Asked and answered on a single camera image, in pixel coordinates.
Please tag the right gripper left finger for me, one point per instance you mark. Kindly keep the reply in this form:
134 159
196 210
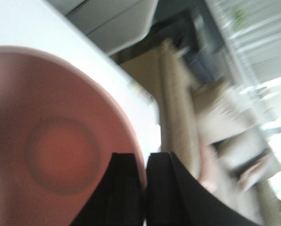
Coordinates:
118 199

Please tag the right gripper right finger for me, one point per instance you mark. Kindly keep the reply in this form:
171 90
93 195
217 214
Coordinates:
176 198

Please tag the right grey upholstered chair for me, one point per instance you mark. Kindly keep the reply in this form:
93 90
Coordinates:
114 25

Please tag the pink bowl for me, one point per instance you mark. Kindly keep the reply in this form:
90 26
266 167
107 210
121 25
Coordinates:
58 131

